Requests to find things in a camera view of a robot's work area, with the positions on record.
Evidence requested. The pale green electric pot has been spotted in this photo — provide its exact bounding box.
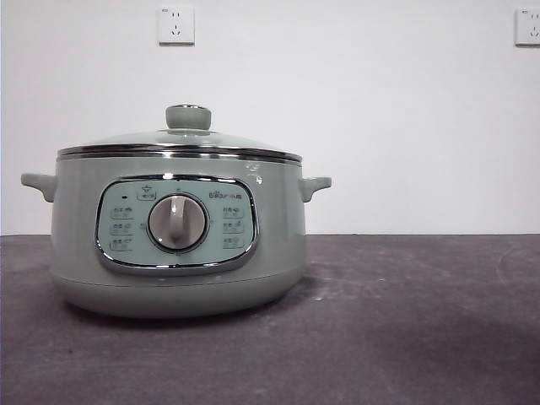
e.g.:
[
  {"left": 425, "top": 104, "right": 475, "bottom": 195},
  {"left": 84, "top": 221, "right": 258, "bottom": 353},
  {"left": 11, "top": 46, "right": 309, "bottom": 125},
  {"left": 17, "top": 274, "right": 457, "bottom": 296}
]
[{"left": 20, "top": 154, "right": 333, "bottom": 318}]

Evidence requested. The glass lid with green knob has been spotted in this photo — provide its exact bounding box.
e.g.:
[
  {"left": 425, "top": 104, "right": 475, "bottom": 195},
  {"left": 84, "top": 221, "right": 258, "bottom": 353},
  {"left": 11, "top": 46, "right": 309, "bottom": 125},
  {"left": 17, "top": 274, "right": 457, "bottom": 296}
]
[{"left": 57, "top": 103, "right": 304, "bottom": 165}]

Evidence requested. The white wall socket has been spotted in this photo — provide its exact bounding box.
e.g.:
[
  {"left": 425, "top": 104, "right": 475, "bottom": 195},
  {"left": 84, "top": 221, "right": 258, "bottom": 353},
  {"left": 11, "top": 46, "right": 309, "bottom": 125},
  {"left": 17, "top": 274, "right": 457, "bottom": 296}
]
[
  {"left": 158, "top": 6, "right": 197, "bottom": 46},
  {"left": 514, "top": 7, "right": 540, "bottom": 47}
]

